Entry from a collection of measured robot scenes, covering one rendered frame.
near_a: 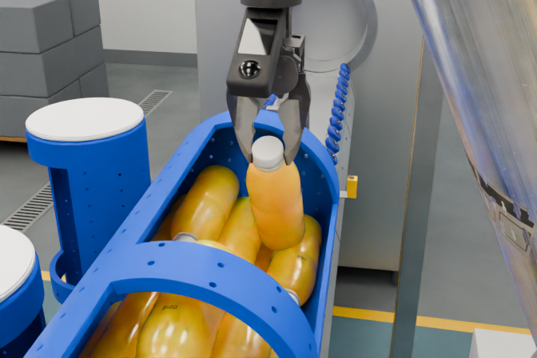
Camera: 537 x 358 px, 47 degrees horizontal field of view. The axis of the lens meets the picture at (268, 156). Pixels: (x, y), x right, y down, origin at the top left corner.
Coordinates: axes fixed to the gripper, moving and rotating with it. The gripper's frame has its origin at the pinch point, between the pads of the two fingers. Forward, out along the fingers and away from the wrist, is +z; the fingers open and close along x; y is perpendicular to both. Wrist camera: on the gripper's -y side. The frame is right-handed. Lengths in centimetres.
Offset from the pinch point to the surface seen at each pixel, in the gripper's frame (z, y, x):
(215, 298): 2.9, -25.0, 0.9
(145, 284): 2.1, -24.9, 7.5
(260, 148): -1.4, -0.8, 0.9
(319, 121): 33, 97, 1
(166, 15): 83, 448, 161
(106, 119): 22, 62, 49
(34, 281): 23.8, 0.9, 35.9
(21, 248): 21.4, 5.5, 40.1
